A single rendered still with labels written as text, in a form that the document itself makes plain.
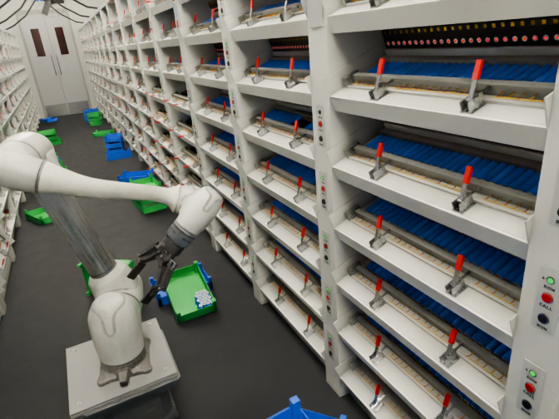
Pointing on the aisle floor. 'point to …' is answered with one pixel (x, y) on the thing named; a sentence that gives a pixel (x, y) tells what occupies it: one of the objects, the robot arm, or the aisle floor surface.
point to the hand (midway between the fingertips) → (138, 288)
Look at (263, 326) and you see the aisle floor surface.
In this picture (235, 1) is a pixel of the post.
